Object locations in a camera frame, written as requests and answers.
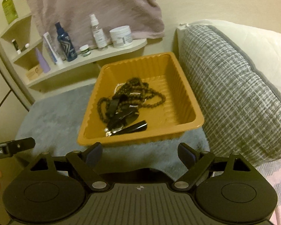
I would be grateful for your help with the orange plastic tray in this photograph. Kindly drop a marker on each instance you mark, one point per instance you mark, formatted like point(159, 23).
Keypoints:
point(157, 86)

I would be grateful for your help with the small cardboard box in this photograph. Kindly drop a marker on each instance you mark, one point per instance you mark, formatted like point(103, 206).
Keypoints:
point(34, 72)

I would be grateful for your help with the black claw hair clip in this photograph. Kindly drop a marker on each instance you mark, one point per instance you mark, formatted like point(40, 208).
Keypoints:
point(120, 114)

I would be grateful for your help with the white quilted pillow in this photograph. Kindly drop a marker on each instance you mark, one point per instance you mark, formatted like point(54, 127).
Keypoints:
point(261, 45)

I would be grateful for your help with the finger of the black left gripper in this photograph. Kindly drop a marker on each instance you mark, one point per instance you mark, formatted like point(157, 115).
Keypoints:
point(17, 146)

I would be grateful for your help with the green liquid bottle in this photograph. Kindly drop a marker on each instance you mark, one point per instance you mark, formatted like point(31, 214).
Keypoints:
point(9, 10)

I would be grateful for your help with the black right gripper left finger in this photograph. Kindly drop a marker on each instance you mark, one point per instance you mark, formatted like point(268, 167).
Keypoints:
point(83, 164)

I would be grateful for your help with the small green-label jar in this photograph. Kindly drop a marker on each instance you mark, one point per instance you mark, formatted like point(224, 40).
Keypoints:
point(85, 50)

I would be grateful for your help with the mauve hanging towel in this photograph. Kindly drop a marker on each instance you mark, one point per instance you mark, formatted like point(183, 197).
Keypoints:
point(144, 18)

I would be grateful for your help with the lilac tube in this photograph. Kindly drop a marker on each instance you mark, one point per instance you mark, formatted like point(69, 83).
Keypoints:
point(42, 61)

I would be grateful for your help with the clear spray bottle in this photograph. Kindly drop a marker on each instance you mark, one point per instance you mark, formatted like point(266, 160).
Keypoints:
point(98, 33)

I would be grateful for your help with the grey woven pillow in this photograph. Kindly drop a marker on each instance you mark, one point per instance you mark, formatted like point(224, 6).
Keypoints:
point(242, 113)

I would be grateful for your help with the dark blue bottle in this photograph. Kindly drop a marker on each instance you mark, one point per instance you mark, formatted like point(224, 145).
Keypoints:
point(65, 43)

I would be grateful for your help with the white cream jar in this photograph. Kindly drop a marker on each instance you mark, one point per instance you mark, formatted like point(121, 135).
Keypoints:
point(121, 36)

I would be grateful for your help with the cream corner shelf unit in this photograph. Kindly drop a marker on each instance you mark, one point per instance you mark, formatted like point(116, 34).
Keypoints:
point(24, 31)

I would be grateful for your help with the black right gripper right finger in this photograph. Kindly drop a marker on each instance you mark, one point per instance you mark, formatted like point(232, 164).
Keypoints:
point(197, 164)

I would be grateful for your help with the white blue tube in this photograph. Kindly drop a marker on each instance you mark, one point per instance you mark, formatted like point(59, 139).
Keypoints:
point(52, 50)

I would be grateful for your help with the black white small tube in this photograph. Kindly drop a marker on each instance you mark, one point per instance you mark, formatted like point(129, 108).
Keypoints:
point(15, 44)

